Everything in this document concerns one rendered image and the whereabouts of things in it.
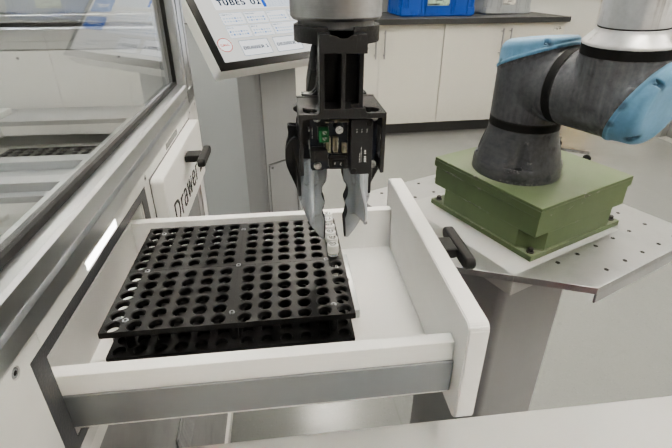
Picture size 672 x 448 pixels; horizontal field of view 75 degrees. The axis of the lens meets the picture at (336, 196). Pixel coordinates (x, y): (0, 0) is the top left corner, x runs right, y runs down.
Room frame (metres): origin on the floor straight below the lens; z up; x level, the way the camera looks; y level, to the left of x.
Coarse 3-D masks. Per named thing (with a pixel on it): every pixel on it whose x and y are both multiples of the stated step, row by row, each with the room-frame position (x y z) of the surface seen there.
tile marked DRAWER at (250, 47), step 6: (240, 42) 1.22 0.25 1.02; (246, 42) 1.23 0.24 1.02; (252, 42) 1.25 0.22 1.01; (258, 42) 1.26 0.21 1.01; (264, 42) 1.27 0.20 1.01; (246, 48) 1.22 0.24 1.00; (252, 48) 1.23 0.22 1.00; (258, 48) 1.24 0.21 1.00; (264, 48) 1.26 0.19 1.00; (270, 48) 1.27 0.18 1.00; (246, 54) 1.21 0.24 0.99; (252, 54) 1.22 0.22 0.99; (258, 54) 1.23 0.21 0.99
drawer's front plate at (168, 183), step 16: (192, 128) 0.77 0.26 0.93; (176, 144) 0.68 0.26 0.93; (192, 144) 0.75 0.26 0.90; (176, 160) 0.62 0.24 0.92; (160, 176) 0.55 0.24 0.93; (176, 176) 0.61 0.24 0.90; (160, 192) 0.54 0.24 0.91; (176, 192) 0.59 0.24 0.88; (192, 192) 0.69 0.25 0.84; (160, 208) 0.54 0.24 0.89; (176, 208) 0.58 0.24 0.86
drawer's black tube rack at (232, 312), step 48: (192, 240) 0.43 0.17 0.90; (240, 240) 0.43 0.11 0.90; (288, 240) 0.43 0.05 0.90; (144, 288) 0.34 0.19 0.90; (192, 288) 0.34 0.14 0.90; (240, 288) 0.34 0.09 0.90; (288, 288) 0.34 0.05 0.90; (144, 336) 0.31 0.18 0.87; (192, 336) 0.31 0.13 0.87; (240, 336) 0.31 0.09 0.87; (288, 336) 0.31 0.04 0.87; (336, 336) 0.31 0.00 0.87
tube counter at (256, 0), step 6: (252, 0) 1.35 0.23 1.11; (258, 0) 1.37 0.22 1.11; (264, 0) 1.38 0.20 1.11; (270, 0) 1.39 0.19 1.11; (276, 0) 1.41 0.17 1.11; (282, 0) 1.42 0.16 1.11; (288, 0) 1.44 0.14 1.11; (252, 6) 1.34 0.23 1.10; (258, 6) 1.35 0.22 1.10; (264, 6) 1.36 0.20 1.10; (270, 6) 1.38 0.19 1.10; (276, 6) 1.39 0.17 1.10; (282, 6) 1.41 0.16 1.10
